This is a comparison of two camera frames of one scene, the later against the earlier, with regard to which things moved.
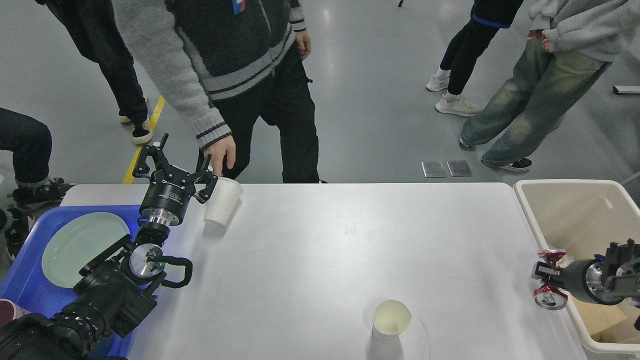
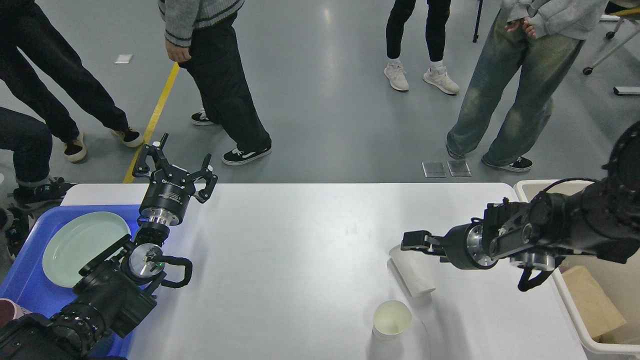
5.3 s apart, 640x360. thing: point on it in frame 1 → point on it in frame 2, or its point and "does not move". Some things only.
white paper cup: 220,208 → 416,267
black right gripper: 588,280 → 462,245
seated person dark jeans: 30,140 does not move
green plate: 75,240 does not move
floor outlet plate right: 459,168 does not move
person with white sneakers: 466,45 → 438,13
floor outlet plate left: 433,169 does not move
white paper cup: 390,317 does not move
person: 94,23 → 23,26
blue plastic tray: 27,286 does not move
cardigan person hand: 217,151 → 178,54
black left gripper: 166,199 does not move
